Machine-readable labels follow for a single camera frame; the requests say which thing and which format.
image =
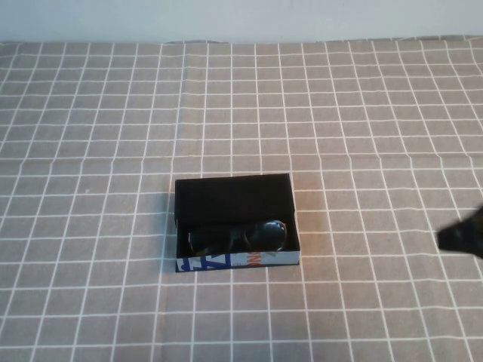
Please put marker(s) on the grey white checked tablecloth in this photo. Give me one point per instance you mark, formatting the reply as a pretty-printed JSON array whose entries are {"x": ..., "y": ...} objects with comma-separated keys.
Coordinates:
[{"x": 113, "y": 151}]

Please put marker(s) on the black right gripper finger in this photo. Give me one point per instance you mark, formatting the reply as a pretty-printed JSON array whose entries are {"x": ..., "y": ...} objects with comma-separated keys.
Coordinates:
[{"x": 468, "y": 226}]

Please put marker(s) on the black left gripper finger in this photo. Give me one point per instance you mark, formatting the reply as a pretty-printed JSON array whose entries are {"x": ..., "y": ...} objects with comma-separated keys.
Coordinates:
[{"x": 466, "y": 247}]

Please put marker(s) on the black framed glasses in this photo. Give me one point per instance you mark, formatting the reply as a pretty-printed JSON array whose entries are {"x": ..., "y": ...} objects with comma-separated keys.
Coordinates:
[{"x": 269, "y": 234}]

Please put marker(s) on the black printed glasses case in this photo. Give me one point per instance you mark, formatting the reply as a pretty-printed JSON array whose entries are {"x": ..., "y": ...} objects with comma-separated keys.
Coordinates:
[{"x": 226, "y": 196}]

